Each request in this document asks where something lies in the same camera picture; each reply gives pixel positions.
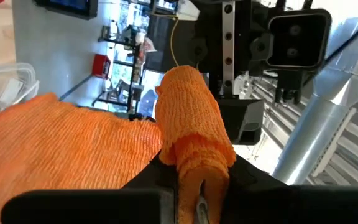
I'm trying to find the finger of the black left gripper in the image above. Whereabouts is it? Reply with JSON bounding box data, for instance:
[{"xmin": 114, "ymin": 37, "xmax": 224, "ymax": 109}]
[{"xmin": 194, "ymin": 0, "xmax": 265, "ymax": 146}]

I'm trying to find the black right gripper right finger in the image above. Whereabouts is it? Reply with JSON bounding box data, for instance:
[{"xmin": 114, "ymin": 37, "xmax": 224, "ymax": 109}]
[{"xmin": 222, "ymin": 154, "xmax": 358, "ymax": 224}]

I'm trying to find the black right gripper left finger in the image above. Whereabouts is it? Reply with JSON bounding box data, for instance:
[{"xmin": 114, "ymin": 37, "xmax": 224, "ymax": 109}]
[{"xmin": 0, "ymin": 151, "xmax": 180, "ymax": 224}]

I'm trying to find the orange elastic bandage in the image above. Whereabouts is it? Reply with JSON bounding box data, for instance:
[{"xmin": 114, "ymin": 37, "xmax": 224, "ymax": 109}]
[{"xmin": 0, "ymin": 65, "xmax": 237, "ymax": 224}]

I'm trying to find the clear plastic bin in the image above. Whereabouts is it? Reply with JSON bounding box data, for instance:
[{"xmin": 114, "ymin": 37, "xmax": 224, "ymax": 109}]
[{"xmin": 0, "ymin": 62, "xmax": 40, "ymax": 122}]

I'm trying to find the black metal shelf rack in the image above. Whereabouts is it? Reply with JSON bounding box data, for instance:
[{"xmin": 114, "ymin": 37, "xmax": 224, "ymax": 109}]
[{"xmin": 91, "ymin": 24, "xmax": 145, "ymax": 114}]

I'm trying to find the red box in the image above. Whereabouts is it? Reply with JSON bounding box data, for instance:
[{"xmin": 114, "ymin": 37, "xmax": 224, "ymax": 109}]
[{"xmin": 92, "ymin": 53, "xmax": 111, "ymax": 79}]

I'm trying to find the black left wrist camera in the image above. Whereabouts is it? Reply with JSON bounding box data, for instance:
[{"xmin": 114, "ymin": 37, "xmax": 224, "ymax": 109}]
[{"xmin": 265, "ymin": 8, "xmax": 332, "ymax": 68}]

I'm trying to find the silver ventilation duct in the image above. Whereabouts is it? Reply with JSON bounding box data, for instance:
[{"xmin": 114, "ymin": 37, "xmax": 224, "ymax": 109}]
[{"xmin": 272, "ymin": 15, "xmax": 358, "ymax": 186}]

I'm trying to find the yellow hanging rope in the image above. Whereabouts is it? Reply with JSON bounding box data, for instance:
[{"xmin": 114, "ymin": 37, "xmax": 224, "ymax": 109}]
[{"xmin": 150, "ymin": 12, "xmax": 180, "ymax": 67}]

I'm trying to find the black wall screen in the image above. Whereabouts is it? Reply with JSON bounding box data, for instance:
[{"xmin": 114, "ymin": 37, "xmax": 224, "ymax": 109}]
[{"xmin": 35, "ymin": 0, "xmax": 99, "ymax": 20}]

